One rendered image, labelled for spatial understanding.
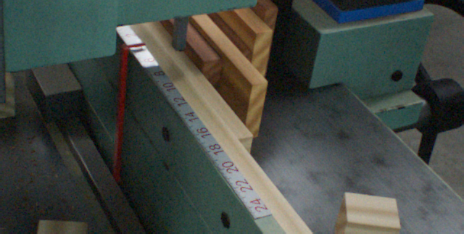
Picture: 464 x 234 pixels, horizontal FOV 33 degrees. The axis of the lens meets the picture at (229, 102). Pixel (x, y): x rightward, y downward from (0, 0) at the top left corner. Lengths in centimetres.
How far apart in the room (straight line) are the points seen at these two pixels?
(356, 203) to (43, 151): 34
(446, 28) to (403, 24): 214
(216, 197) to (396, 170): 18
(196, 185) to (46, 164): 23
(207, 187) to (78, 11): 15
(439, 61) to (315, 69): 197
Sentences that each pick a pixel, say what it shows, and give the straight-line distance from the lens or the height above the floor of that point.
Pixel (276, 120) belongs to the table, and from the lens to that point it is 69.
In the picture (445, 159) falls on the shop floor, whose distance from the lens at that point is 226.
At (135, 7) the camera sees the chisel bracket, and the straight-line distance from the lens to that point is 60.
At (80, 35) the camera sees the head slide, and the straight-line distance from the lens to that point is 55.
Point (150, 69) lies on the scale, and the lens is 64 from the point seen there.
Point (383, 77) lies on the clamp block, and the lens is 80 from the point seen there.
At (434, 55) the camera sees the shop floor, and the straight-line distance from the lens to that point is 273.
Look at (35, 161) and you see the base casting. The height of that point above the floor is 80.
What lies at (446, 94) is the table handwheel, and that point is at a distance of 91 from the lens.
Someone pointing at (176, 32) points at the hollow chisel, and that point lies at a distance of 67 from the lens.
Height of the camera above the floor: 131
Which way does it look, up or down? 35 degrees down
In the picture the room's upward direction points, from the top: 9 degrees clockwise
